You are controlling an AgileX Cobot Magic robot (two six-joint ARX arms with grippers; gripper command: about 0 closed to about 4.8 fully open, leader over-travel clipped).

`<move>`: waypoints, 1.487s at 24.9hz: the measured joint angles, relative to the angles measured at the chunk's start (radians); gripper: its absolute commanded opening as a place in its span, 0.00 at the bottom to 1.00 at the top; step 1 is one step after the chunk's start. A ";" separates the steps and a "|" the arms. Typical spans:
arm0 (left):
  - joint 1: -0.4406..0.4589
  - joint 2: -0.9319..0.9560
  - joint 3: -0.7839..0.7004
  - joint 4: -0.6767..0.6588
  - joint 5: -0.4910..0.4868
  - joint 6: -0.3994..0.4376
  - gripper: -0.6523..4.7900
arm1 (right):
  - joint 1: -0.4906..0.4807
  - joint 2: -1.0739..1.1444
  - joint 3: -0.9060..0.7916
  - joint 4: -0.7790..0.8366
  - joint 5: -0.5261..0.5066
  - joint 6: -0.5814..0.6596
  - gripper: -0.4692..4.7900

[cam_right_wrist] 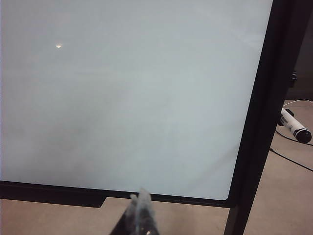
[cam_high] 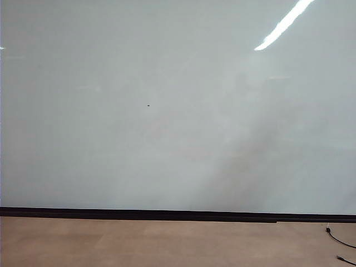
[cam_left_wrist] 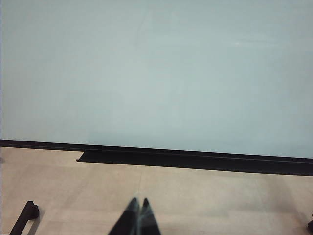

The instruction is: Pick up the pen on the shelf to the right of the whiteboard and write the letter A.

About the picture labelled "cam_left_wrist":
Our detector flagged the white whiteboard with black frame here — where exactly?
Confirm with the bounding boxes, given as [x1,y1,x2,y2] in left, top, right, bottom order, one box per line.
[0,0,313,164]

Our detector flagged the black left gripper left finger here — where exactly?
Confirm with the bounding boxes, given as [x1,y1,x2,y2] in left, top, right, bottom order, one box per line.
[107,197,141,235]

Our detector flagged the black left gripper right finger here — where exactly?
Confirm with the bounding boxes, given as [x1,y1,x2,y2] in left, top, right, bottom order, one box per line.
[140,197,162,235]

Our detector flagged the black table edge rail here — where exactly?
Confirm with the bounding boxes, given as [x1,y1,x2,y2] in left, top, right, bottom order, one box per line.
[76,150,313,176]

